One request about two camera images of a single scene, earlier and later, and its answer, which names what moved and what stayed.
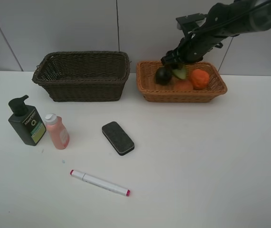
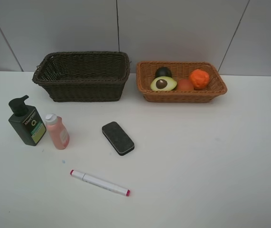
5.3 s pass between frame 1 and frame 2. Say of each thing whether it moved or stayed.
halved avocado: moved
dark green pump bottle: stayed
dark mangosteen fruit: stayed
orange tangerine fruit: stayed
